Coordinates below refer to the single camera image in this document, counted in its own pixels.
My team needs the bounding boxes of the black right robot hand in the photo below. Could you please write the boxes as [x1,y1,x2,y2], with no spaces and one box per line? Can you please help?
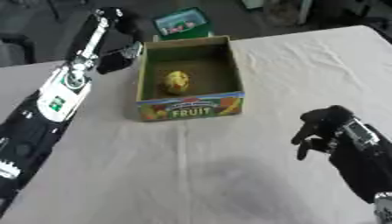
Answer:
[289,104,392,205]

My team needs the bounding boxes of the cardboard box with green inside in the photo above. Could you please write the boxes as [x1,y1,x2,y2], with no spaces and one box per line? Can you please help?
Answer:
[133,35,247,123]

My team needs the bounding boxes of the green plastic bin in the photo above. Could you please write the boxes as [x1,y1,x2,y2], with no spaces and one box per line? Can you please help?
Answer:
[151,6,216,41]

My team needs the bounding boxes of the dark chair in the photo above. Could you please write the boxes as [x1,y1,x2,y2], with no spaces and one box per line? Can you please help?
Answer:
[0,32,39,68]

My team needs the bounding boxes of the yellow toy fruit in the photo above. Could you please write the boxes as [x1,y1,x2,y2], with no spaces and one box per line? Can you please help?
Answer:
[162,70,193,96]

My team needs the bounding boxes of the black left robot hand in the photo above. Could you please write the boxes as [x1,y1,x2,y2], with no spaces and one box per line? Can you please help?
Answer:
[93,7,146,75]

